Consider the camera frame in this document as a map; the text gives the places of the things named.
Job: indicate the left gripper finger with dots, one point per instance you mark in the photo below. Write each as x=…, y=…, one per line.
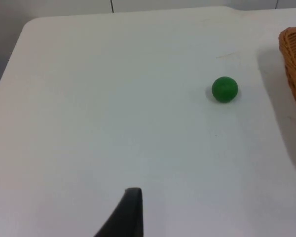
x=128, y=214

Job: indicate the green ball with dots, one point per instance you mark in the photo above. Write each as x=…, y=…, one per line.
x=224, y=89

